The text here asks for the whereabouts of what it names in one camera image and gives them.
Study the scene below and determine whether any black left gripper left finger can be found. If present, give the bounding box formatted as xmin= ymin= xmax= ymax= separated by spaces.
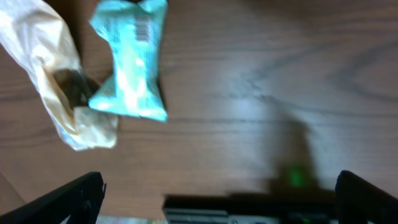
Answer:
xmin=1 ymin=172 xmax=106 ymax=224

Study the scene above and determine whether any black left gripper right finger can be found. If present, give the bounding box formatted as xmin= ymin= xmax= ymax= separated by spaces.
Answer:
xmin=335 ymin=170 xmax=397 ymax=224

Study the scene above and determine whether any white paper pouch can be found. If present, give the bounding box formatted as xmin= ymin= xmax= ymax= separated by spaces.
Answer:
xmin=1 ymin=1 xmax=118 ymax=151

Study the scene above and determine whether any light teal wrapper packet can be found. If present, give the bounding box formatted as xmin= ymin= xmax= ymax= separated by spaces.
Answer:
xmin=89 ymin=0 xmax=168 ymax=122

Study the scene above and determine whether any black aluminium rail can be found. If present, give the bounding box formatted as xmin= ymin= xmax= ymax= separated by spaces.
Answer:
xmin=162 ymin=194 xmax=337 ymax=224

